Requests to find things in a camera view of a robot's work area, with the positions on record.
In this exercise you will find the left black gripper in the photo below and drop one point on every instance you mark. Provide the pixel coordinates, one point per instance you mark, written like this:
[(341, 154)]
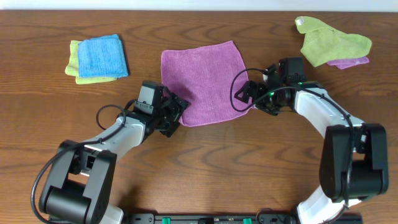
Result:
[(175, 113)]

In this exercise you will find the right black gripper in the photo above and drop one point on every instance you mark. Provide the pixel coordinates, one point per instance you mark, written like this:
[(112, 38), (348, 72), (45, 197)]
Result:
[(249, 86)]

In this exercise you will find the purple microfiber cloth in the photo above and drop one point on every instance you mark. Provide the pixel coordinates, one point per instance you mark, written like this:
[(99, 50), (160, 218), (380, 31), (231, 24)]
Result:
[(204, 76)]

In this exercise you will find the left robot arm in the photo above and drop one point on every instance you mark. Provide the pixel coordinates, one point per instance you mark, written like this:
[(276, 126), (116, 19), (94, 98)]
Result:
[(75, 185)]

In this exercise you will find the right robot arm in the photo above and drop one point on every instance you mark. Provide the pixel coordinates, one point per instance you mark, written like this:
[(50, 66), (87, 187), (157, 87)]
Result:
[(354, 163)]

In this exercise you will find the green crumpled cloth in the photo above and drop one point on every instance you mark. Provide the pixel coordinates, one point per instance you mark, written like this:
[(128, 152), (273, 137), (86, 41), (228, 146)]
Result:
[(323, 43)]

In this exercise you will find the green folded cloth under blue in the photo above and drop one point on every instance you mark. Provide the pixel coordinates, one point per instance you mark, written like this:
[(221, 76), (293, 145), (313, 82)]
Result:
[(72, 69)]

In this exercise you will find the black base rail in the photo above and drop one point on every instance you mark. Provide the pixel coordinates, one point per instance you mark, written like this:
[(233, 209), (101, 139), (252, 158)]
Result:
[(217, 219)]

